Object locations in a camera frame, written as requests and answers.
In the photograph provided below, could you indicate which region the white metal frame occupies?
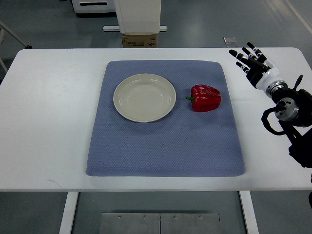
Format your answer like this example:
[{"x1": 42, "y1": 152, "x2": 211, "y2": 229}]
[{"x1": 0, "y1": 20, "x2": 33, "y2": 74}]

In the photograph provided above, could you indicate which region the white machine base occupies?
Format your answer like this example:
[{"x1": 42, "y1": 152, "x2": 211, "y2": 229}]
[{"x1": 71, "y1": 0, "x2": 116, "y2": 14}]

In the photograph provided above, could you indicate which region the blue textured mat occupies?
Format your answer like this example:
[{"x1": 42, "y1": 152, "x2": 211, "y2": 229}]
[{"x1": 86, "y1": 60, "x2": 245, "y2": 177}]

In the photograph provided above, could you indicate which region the red bell pepper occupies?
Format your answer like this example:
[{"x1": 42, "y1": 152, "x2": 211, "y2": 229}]
[{"x1": 186, "y1": 84, "x2": 222, "y2": 112}]

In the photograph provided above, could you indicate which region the white table leg right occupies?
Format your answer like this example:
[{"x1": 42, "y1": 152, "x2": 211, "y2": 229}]
[{"x1": 239, "y1": 191, "x2": 259, "y2": 234}]

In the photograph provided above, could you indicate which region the cream round plate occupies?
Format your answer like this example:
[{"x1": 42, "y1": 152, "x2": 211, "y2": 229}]
[{"x1": 113, "y1": 74, "x2": 176, "y2": 123}]

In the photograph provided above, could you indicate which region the white table leg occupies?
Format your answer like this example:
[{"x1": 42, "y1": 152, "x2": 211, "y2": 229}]
[
  {"x1": 59, "y1": 192, "x2": 78, "y2": 234},
  {"x1": 239, "y1": 191, "x2": 259, "y2": 234}
]

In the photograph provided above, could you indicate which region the brown cardboard box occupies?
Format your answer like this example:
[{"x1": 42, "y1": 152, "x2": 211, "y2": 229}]
[{"x1": 121, "y1": 34, "x2": 157, "y2": 48}]

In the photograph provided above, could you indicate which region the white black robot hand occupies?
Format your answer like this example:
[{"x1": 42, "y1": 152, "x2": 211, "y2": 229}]
[{"x1": 229, "y1": 42, "x2": 279, "y2": 91}]

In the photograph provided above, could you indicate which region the white table leg left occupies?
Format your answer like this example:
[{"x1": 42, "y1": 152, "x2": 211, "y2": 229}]
[{"x1": 59, "y1": 192, "x2": 78, "y2": 234}]

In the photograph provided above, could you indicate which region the white column stand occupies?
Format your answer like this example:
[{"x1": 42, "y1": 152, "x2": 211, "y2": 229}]
[{"x1": 103, "y1": 0, "x2": 167, "y2": 35}]

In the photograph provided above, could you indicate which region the grey metal floor plate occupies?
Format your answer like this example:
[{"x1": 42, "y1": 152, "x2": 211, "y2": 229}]
[{"x1": 99, "y1": 213, "x2": 222, "y2": 234}]

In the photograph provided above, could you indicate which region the small grey floor plate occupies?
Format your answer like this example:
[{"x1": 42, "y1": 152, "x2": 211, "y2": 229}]
[{"x1": 223, "y1": 37, "x2": 237, "y2": 45}]

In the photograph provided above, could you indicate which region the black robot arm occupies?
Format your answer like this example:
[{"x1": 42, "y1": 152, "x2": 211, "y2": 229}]
[{"x1": 261, "y1": 75, "x2": 312, "y2": 168}]

